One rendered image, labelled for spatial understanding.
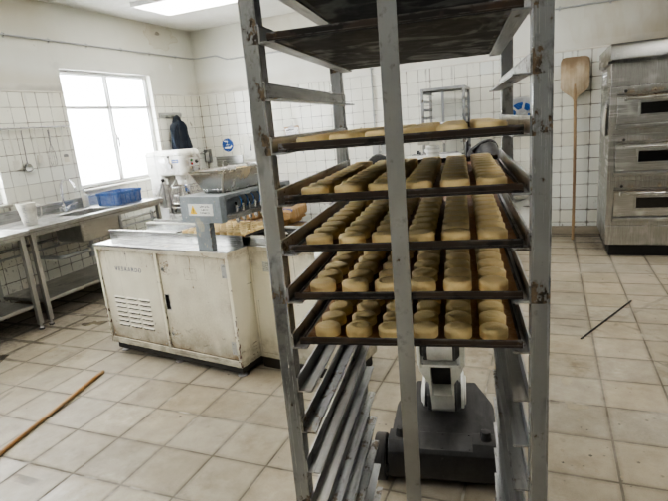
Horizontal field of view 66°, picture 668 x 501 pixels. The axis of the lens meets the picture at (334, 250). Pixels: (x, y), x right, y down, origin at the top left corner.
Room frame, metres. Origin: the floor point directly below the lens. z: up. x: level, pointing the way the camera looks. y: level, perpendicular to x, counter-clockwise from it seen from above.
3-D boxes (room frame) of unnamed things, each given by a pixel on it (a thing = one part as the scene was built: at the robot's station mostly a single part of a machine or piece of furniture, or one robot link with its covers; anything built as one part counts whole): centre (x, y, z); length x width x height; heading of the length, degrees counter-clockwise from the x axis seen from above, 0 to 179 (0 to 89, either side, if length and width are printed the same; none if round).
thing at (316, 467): (1.21, 0.00, 0.87); 0.64 x 0.03 x 0.03; 166
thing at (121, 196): (5.79, 2.33, 0.95); 0.40 x 0.30 x 0.14; 160
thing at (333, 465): (1.21, 0.00, 0.78); 0.64 x 0.03 x 0.03; 166
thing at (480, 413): (2.16, -0.45, 0.19); 0.64 x 0.52 x 0.33; 166
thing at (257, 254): (3.13, 0.16, 0.45); 0.70 x 0.34 x 0.90; 58
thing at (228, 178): (3.39, 0.59, 1.25); 0.56 x 0.29 x 0.14; 148
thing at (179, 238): (3.46, 1.10, 0.88); 1.28 x 0.01 x 0.07; 58
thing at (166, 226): (3.57, 0.61, 0.87); 2.01 x 0.03 x 0.07; 58
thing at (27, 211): (4.65, 2.69, 0.98); 0.20 x 0.14 x 0.20; 107
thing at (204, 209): (3.39, 0.59, 1.01); 0.72 x 0.33 x 0.34; 148
